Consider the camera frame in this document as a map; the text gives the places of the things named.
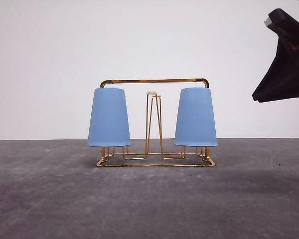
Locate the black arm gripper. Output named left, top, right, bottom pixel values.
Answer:
left=252, top=8, right=299, bottom=103

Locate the blue ribbed plastic cup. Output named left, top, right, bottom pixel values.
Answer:
left=173, top=87, right=218, bottom=147

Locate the gold wire cup rack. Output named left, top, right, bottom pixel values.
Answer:
left=97, top=78, right=215, bottom=167

